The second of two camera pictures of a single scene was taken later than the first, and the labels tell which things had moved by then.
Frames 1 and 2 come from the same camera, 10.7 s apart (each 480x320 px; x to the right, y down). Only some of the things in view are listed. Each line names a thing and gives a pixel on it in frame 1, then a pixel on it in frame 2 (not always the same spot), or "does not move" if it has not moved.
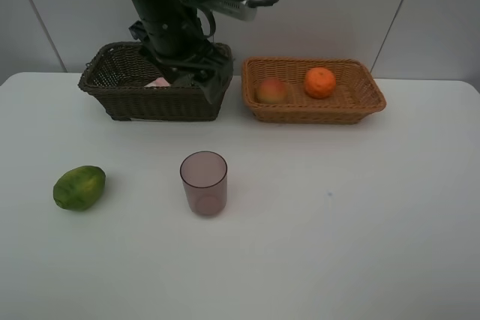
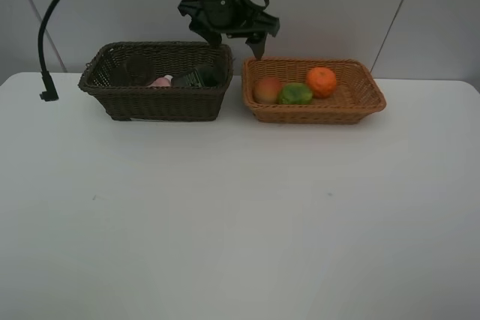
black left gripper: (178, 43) to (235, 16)
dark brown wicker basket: (116, 76) does not move
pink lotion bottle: (160, 82) does not move
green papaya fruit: (79, 188) to (295, 94)
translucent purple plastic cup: (205, 174) to (139, 70)
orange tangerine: (319, 82) does not move
